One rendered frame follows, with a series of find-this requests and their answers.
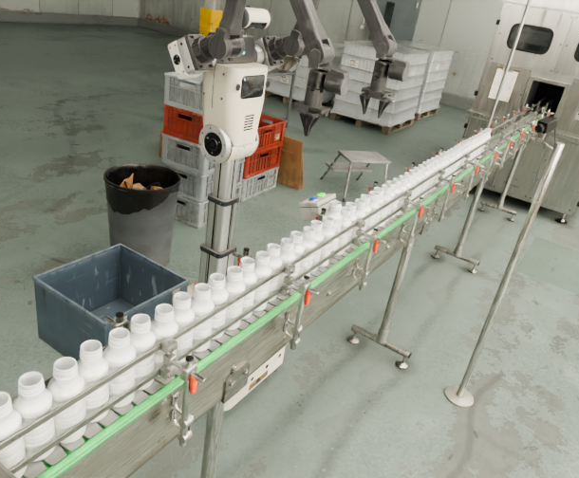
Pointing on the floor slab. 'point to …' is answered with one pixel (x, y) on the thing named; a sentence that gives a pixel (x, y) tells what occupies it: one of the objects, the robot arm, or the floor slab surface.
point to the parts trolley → (289, 91)
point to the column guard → (209, 20)
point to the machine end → (550, 95)
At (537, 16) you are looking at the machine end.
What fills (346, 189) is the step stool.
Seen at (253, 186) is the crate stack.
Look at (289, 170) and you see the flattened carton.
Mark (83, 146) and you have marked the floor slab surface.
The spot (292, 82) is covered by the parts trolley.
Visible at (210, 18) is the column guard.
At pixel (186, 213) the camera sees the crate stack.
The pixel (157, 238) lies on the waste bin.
